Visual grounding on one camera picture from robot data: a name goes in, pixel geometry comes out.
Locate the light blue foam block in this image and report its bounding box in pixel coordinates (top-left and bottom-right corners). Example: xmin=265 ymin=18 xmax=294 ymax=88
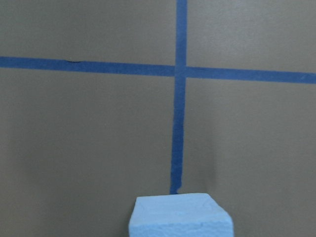
xmin=128 ymin=193 xmax=234 ymax=237

